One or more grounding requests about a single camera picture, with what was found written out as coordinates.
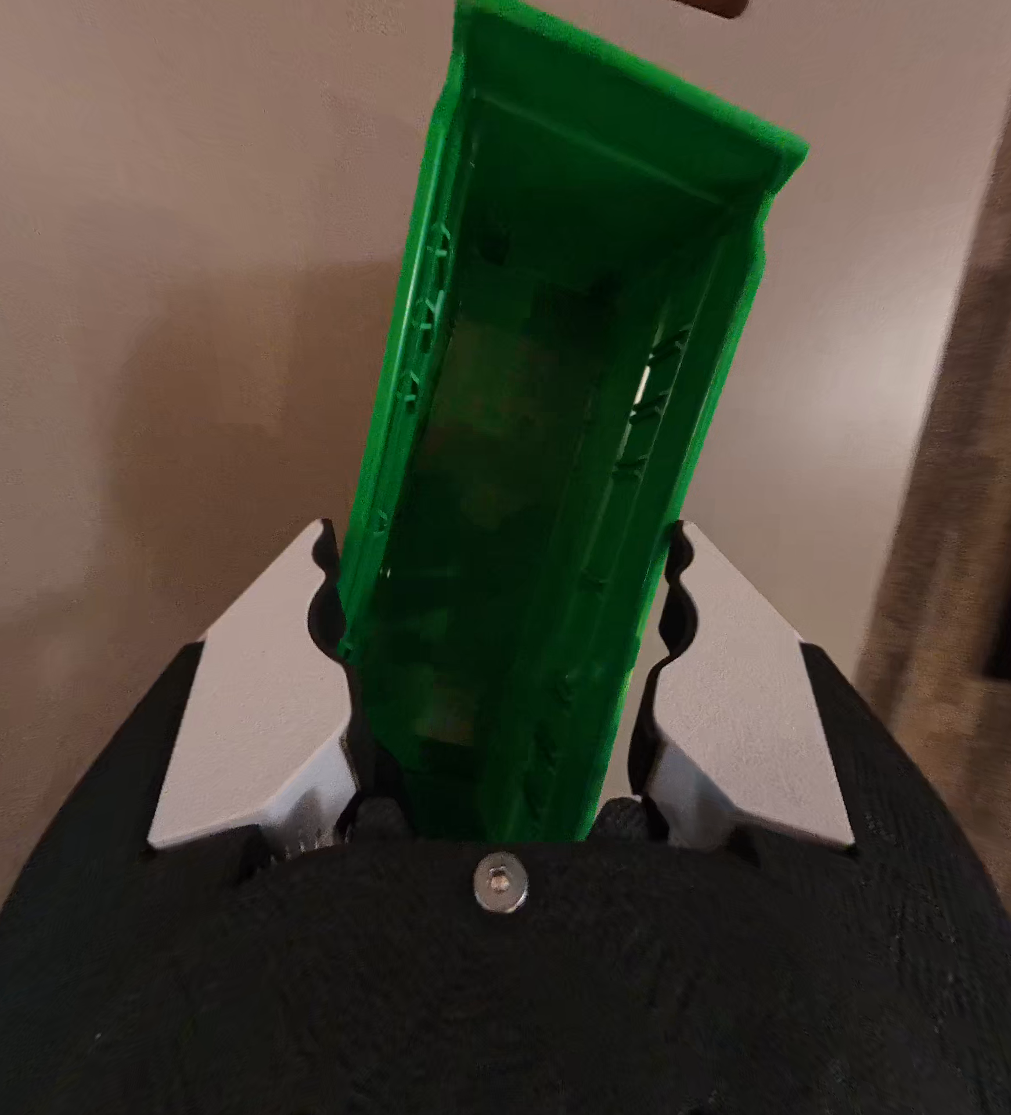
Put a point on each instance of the green plastic bin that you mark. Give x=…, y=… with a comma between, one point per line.
x=514, y=523

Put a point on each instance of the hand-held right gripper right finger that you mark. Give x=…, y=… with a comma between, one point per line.
x=749, y=723

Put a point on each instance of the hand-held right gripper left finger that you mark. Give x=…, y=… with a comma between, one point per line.
x=244, y=723

